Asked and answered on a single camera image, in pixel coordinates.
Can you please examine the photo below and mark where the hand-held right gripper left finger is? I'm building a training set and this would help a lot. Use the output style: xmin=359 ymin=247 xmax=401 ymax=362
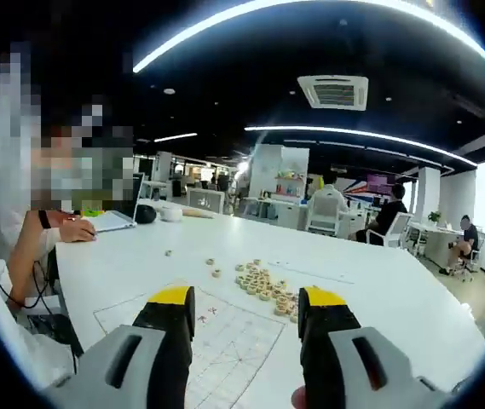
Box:
xmin=43 ymin=285 xmax=197 ymax=409

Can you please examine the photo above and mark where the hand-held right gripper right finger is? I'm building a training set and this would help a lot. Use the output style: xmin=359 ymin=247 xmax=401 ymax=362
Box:
xmin=297 ymin=285 xmax=454 ymax=409

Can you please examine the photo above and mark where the paper chessboard red grid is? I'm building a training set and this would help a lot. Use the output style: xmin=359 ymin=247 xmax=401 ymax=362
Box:
xmin=92 ymin=279 xmax=289 ymax=404

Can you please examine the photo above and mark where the pile of wooden chess pieces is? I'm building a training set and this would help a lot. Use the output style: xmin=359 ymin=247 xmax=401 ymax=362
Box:
xmin=234 ymin=257 xmax=302 ymax=325

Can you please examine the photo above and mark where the person's right hand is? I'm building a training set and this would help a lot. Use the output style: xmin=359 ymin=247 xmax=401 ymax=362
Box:
xmin=291 ymin=385 xmax=309 ymax=409

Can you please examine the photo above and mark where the white laptop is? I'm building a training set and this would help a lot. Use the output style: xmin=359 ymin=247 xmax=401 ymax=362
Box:
xmin=92 ymin=172 xmax=146 ymax=233

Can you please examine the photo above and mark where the white mesh office chair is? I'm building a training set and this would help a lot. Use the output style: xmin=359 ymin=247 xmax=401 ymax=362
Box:
xmin=367 ymin=211 xmax=413 ymax=249

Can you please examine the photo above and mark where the black round bag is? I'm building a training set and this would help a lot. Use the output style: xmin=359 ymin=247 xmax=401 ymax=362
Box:
xmin=134 ymin=204 xmax=157 ymax=225

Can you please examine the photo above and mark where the white high-back chair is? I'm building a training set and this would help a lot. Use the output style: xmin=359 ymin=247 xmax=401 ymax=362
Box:
xmin=307 ymin=193 xmax=342 ymax=234

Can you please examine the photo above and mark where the wooden rolling pin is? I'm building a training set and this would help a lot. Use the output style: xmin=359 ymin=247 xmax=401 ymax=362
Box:
xmin=182 ymin=208 xmax=216 ymax=220

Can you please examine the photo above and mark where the white desktop monitor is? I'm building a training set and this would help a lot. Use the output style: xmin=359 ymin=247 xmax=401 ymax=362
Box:
xmin=187 ymin=188 xmax=226 ymax=214

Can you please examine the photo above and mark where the shelf with colourful items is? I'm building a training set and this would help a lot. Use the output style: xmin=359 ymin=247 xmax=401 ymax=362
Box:
xmin=274 ymin=168 xmax=308 ymax=200

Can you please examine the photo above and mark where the straight ceiling light strip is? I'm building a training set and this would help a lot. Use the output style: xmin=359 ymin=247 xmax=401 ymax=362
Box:
xmin=154 ymin=132 xmax=199 ymax=143

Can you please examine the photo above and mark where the curved ceiling light strip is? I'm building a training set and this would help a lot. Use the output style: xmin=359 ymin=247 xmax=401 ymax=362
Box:
xmin=133 ymin=0 xmax=485 ymax=72
xmin=244 ymin=124 xmax=478 ymax=167

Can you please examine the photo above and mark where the ceiling air conditioner vent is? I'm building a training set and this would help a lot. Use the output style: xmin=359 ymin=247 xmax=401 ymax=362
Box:
xmin=297 ymin=75 xmax=370 ymax=111

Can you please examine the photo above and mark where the black cable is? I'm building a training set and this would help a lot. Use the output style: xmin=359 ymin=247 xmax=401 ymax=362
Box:
xmin=0 ymin=223 xmax=84 ymax=376

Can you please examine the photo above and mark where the red blue wall graphic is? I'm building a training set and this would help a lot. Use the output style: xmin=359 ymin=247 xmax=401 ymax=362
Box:
xmin=344 ymin=175 xmax=396 ymax=198

